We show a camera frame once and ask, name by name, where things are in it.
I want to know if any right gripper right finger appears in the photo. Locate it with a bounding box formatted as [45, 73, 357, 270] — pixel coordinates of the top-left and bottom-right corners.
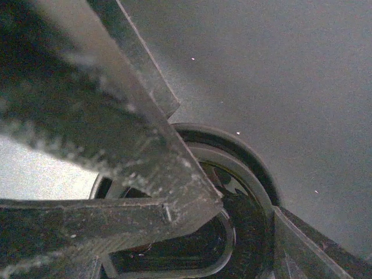
[273, 206, 371, 278]

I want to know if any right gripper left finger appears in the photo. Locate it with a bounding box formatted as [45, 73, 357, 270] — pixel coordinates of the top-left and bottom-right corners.
[1, 198, 222, 278]

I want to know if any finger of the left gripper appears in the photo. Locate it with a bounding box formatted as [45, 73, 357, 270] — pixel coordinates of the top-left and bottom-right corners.
[1, 1, 222, 230]

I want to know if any single black cup lid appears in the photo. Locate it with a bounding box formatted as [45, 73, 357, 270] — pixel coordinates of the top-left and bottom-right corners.
[95, 123, 280, 278]

